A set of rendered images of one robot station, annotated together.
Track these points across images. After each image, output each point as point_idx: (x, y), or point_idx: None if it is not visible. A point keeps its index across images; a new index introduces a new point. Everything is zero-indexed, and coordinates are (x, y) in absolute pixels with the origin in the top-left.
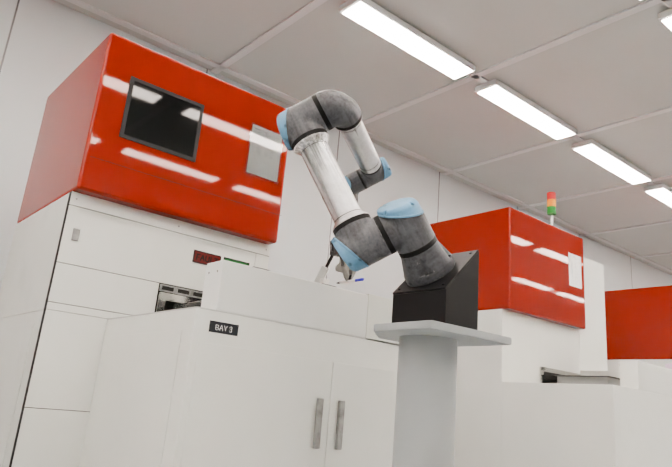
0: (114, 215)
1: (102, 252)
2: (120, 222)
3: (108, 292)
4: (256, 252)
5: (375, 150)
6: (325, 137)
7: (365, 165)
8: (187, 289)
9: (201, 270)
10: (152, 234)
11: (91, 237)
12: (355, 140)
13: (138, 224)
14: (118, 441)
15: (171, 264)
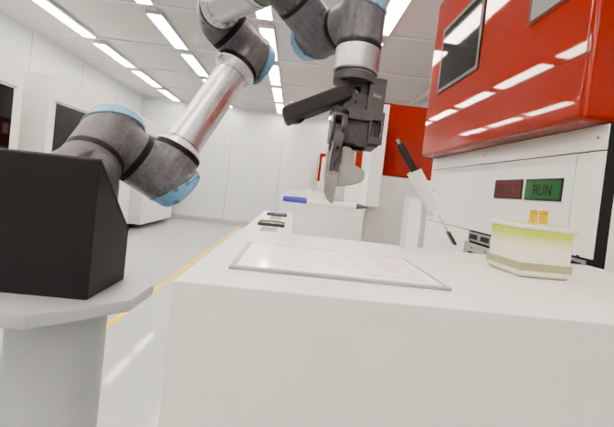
0: (448, 167)
1: (441, 206)
2: (450, 173)
3: (442, 243)
4: (577, 152)
5: None
6: (217, 61)
7: (248, 9)
8: (487, 236)
9: (502, 208)
10: (467, 176)
11: (438, 194)
12: (222, 16)
13: (460, 169)
14: None
15: (478, 206)
